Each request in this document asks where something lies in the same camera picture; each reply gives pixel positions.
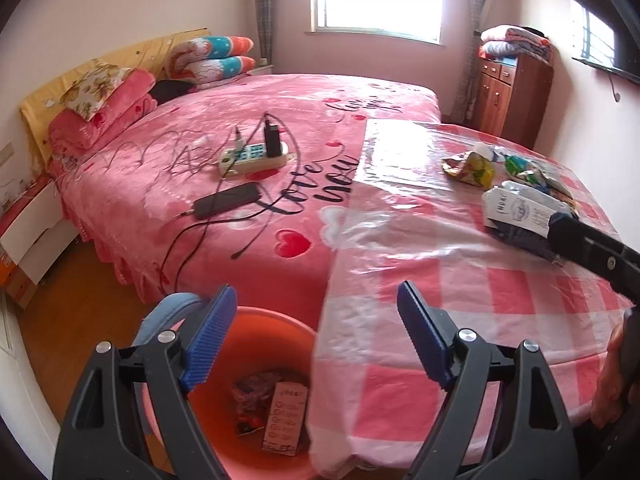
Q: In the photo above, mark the white crumpled tissue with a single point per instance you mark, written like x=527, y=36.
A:
x=482, y=149

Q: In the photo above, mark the black wall television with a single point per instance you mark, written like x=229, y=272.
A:
x=622, y=20

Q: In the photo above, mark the purple crumpled wrapper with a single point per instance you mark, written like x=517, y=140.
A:
x=255, y=390

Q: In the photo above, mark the trash in bucket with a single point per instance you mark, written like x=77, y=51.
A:
x=285, y=420

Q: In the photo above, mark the bed with pink heart blanket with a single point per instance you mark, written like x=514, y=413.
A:
x=310, y=105

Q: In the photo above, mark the yellow snack wrapper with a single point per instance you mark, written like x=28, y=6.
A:
x=472, y=170

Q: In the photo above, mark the cartoon print pillow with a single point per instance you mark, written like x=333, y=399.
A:
x=220, y=46
x=225, y=67

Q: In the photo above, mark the orange plastic bucket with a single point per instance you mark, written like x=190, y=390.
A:
x=235, y=345

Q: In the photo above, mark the person's right hand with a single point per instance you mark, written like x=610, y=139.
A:
x=610, y=380

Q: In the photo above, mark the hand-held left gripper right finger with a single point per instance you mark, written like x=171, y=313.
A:
x=425, y=340

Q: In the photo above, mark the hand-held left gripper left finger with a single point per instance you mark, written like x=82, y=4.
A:
x=215, y=340

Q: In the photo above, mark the grey checked curtain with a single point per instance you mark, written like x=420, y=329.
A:
x=472, y=85
x=262, y=10

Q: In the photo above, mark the orange cardboard box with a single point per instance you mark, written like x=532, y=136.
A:
x=17, y=285

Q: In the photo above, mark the white bedside cabinet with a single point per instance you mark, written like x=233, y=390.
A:
x=40, y=250

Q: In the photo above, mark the floral pillow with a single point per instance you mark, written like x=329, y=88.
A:
x=95, y=87

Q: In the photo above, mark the multicoloured snack packet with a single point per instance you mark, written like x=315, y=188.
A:
x=545, y=182

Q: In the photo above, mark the white and navy snack packet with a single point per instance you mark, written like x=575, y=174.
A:
x=520, y=212

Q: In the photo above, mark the green snack wrapper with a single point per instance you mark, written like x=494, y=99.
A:
x=517, y=164

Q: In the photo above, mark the black smartphone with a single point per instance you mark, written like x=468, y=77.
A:
x=227, y=200

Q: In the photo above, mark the pink checkered plastic tablecloth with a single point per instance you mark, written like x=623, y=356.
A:
x=425, y=240

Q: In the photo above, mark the yellow bed headboard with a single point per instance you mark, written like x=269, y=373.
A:
x=145, y=52

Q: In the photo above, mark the white power strip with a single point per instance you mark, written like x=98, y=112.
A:
x=250, y=156

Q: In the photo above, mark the stack of folded quilts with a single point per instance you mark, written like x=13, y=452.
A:
x=515, y=40

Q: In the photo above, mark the black cloth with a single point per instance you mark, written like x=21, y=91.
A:
x=167, y=91

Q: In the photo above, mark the small dark red wrapper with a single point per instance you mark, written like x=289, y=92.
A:
x=250, y=425

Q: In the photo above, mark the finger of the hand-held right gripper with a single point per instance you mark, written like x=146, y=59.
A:
x=590, y=247

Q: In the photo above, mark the black charger plug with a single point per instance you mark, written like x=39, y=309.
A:
x=272, y=140

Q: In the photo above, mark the folded pink blanket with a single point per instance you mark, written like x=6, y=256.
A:
x=100, y=130

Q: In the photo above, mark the brown wooden cabinet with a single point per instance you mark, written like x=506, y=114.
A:
x=525, y=100

